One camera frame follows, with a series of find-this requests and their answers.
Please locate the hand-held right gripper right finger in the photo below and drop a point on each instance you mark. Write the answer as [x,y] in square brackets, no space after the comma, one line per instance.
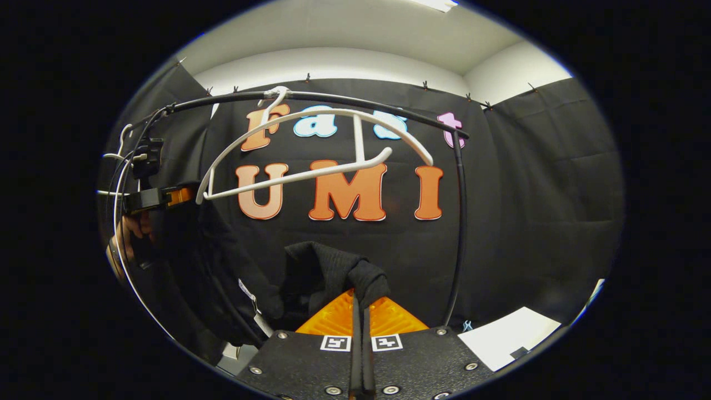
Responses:
[427,364]

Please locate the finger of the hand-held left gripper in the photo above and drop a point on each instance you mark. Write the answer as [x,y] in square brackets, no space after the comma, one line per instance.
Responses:
[150,199]

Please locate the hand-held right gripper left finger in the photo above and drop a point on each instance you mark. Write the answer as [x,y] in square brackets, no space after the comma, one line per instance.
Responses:
[300,366]

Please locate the black knit jacket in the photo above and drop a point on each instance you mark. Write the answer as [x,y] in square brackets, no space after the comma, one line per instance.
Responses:
[322,266]

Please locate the white plastic clothes hanger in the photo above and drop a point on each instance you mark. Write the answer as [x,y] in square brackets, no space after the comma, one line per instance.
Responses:
[123,139]
[359,139]

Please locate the small pale blue clip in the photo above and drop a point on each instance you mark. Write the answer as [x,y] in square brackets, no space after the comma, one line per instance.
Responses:
[467,326]

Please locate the white paper hang tag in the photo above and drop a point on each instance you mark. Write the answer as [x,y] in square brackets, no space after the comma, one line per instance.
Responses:
[264,325]

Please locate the white paper sheet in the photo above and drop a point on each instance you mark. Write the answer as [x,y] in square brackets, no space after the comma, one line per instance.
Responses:
[505,339]

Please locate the row of black backdrop clips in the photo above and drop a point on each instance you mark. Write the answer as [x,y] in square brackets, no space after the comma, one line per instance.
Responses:
[307,78]

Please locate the black backdrop cloth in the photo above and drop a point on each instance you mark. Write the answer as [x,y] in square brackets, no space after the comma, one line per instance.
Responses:
[544,194]

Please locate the ceiling light panel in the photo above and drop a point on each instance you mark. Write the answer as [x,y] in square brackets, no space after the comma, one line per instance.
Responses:
[436,4]

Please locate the black clothes rack rail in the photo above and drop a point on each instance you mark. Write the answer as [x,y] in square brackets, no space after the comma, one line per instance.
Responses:
[462,222]

